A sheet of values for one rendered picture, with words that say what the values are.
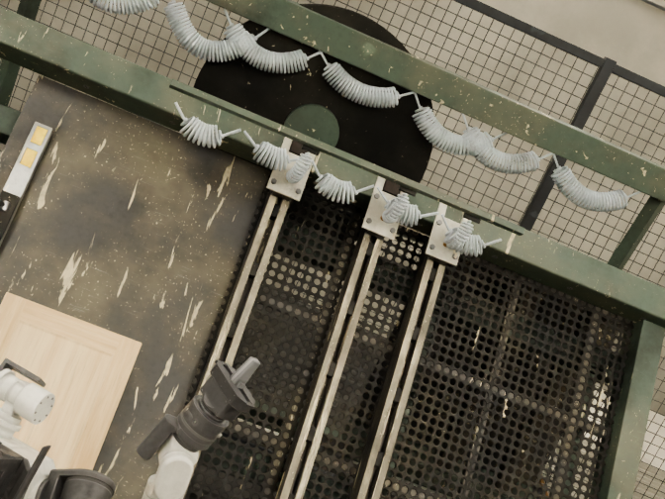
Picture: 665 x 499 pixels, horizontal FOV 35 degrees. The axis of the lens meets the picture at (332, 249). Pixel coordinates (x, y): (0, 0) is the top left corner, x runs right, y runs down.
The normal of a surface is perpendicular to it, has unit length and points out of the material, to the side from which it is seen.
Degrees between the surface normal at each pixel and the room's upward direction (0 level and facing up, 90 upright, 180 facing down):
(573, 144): 90
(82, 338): 53
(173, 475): 94
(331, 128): 90
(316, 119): 90
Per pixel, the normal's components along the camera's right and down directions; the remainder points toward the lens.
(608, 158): 0.05, 0.30
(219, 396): -0.58, -0.28
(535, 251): 0.28, -0.29
